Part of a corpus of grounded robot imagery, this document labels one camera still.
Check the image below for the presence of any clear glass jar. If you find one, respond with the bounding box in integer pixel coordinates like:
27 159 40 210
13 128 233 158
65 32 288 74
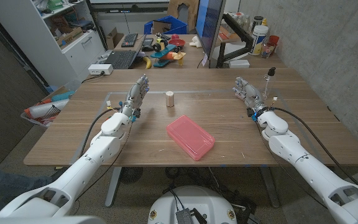
261 42 276 59

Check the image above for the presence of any blue plastic bin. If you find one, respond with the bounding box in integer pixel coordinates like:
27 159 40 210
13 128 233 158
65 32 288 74
144 15 188 35

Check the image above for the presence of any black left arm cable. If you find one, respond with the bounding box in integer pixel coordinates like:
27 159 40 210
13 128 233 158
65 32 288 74
78 107 122 156

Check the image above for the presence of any black keyboard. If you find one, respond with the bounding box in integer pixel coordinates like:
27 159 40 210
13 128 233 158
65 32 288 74
121 33 139 48

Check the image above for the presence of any flat white box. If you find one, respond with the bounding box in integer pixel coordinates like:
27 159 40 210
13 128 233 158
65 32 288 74
228 59 250 69

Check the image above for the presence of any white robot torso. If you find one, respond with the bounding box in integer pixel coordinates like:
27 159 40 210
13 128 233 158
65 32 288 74
147 185 238 224

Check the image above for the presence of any person's leg in jeans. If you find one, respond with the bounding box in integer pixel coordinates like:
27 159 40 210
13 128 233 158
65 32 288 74
0 162 54 216

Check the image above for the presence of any brown cardboard box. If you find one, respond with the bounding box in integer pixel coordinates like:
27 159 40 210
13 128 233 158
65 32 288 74
106 27 124 50

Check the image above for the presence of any red bowl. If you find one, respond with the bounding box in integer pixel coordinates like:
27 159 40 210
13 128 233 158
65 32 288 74
168 38 186 48

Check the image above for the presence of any red cup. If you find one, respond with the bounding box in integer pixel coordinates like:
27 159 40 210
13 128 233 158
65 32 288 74
267 35 280 52

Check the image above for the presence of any floor tray with rolls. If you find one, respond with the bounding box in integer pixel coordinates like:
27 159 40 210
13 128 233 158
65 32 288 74
20 90 76 128

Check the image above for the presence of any grey table leg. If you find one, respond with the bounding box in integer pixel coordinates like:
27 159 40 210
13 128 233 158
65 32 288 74
259 166 281 208
104 167 122 208

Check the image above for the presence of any white toy figure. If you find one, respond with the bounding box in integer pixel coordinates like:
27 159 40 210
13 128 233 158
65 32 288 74
188 35 203 49

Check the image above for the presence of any white power strip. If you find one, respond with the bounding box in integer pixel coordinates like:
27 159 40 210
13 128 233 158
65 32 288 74
88 63 114 76

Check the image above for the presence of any pink plastic pencil case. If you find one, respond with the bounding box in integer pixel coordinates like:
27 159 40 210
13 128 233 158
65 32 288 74
165 114 216 162

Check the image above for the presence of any small beige cylinder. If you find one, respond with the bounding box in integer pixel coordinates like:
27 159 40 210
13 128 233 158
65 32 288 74
165 90 175 108

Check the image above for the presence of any jar with black lid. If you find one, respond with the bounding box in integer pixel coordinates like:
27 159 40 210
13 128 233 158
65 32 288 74
250 16 264 34

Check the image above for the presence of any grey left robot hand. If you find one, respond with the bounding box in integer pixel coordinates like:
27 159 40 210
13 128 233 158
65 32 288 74
120 73 150 118

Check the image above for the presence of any colourful toy airplane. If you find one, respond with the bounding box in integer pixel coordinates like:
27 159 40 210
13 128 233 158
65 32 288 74
150 32 186 68

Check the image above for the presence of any black computer monitor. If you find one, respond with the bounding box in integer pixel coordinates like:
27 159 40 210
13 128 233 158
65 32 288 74
195 0 227 60

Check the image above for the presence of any dark shoe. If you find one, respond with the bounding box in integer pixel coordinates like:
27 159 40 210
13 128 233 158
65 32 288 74
50 167 70 183

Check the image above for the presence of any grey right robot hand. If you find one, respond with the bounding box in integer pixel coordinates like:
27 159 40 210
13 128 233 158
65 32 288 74
232 76 270 118

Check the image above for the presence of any white canister blue label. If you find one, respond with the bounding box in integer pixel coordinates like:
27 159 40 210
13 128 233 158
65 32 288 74
249 24 269 57

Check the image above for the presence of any clear dispenser bottle black pump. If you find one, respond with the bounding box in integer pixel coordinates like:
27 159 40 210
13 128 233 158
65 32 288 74
262 67 277 100

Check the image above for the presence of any black laptop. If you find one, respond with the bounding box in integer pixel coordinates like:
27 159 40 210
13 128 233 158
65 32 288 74
103 34 146 70

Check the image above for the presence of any white shelf cabinet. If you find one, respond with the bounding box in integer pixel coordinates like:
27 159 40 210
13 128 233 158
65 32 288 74
0 0 107 90

